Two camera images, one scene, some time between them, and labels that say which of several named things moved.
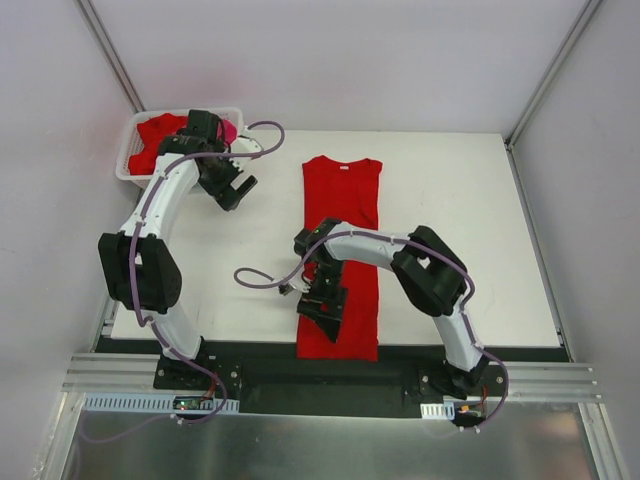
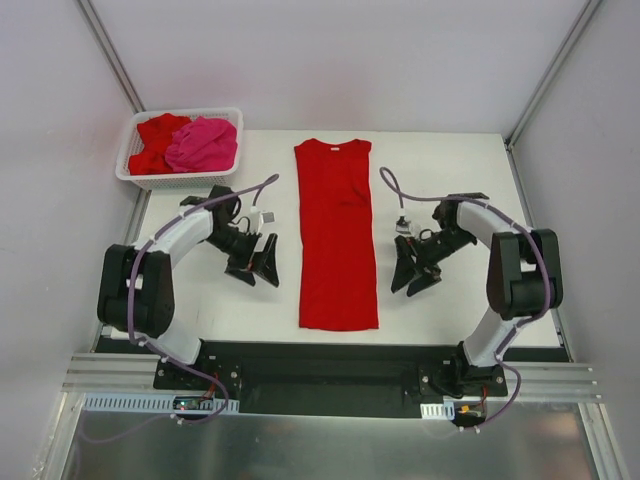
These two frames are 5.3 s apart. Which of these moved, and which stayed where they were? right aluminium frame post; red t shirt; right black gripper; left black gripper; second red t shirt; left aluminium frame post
Moved: red t shirt; right black gripper; left black gripper
Stayed: right aluminium frame post; left aluminium frame post; second red t shirt
